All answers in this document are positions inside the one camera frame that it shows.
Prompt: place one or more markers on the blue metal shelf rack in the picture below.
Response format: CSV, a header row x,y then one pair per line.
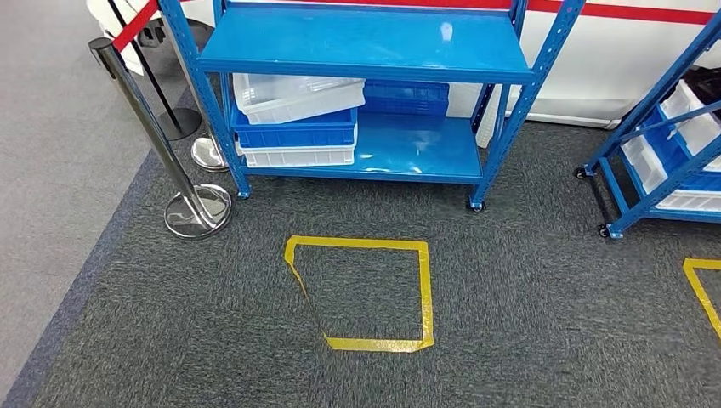
x,y
366,39

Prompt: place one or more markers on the blue plastic bin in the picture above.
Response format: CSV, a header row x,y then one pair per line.
x,y
667,146
293,135

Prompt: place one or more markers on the blue plastic crate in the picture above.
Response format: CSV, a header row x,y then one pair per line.
x,y
405,98

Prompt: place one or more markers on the blue wheeled cart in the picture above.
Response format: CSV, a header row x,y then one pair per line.
x,y
648,202

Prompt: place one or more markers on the red barrier belt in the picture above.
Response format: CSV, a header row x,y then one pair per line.
x,y
135,25
619,11

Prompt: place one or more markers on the black stanchion post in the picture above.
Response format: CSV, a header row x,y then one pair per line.
x,y
180,124

